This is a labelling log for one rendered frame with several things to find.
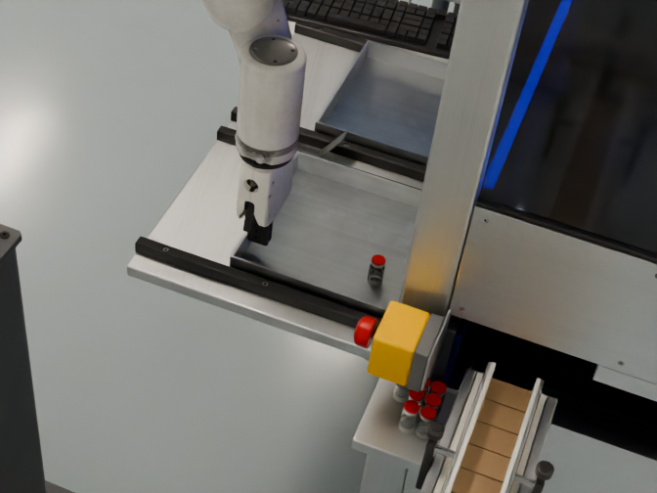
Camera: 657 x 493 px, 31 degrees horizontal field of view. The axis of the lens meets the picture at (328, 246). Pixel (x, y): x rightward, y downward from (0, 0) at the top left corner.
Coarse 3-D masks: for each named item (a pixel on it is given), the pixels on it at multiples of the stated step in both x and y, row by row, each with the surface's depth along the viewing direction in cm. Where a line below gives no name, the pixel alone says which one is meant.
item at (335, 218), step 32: (320, 160) 184; (320, 192) 183; (352, 192) 184; (384, 192) 183; (416, 192) 181; (288, 224) 178; (320, 224) 178; (352, 224) 179; (384, 224) 180; (256, 256) 172; (288, 256) 173; (320, 256) 173; (352, 256) 174; (384, 256) 175; (320, 288) 165; (352, 288) 170; (384, 288) 170
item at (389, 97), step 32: (352, 64) 203; (384, 64) 209; (416, 64) 207; (352, 96) 202; (384, 96) 203; (416, 96) 203; (320, 128) 191; (352, 128) 195; (384, 128) 196; (416, 128) 197; (416, 160) 188
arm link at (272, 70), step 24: (264, 48) 148; (288, 48) 149; (240, 72) 149; (264, 72) 146; (288, 72) 146; (240, 96) 151; (264, 96) 148; (288, 96) 149; (240, 120) 154; (264, 120) 151; (288, 120) 152; (264, 144) 153; (288, 144) 155
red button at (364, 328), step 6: (366, 318) 148; (372, 318) 148; (360, 324) 147; (366, 324) 147; (372, 324) 147; (360, 330) 147; (366, 330) 147; (372, 330) 148; (354, 336) 148; (360, 336) 147; (366, 336) 147; (372, 336) 148; (360, 342) 147; (366, 342) 147; (366, 348) 148
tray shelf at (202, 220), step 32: (320, 64) 208; (320, 96) 201; (224, 160) 187; (352, 160) 190; (192, 192) 181; (224, 192) 182; (160, 224) 175; (192, 224) 176; (224, 224) 177; (224, 256) 172; (192, 288) 167; (224, 288) 167; (256, 320) 166; (288, 320) 164; (320, 320) 165; (352, 352) 163; (448, 352) 163
